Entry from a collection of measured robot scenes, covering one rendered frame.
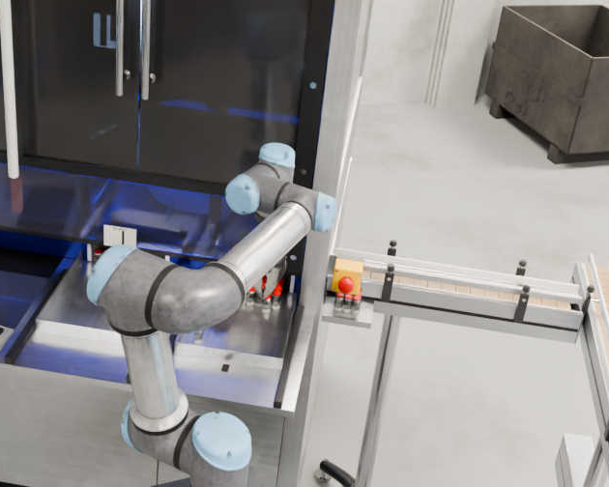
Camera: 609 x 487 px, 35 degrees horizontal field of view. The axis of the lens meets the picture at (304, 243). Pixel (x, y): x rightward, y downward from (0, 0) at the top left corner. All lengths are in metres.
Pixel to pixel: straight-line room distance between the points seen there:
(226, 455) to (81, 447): 1.14
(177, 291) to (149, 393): 0.32
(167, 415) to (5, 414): 1.14
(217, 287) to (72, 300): 0.95
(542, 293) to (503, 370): 1.39
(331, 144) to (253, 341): 0.52
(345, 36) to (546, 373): 2.19
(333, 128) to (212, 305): 0.78
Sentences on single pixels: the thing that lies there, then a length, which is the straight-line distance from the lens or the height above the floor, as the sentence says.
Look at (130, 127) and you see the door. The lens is 2.40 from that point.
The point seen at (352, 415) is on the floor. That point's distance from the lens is 3.62.
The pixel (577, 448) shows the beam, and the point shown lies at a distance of 2.84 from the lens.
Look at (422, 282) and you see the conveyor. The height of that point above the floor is 0.93.
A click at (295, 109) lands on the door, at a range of 2.29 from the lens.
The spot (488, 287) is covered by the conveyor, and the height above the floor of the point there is 0.96.
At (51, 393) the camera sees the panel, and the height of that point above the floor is 0.47.
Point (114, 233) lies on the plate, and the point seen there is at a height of 1.03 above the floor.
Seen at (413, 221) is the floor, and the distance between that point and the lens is 4.95.
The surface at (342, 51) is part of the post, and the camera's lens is 2.22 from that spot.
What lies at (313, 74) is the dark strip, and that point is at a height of 1.52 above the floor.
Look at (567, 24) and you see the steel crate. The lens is 6.66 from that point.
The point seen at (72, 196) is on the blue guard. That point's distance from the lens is 2.52.
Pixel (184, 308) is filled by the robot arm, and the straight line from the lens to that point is 1.62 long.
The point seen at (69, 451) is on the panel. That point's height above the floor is 0.26.
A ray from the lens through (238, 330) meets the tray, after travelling 2.44.
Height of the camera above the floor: 2.29
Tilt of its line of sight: 30 degrees down
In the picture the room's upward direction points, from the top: 7 degrees clockwise
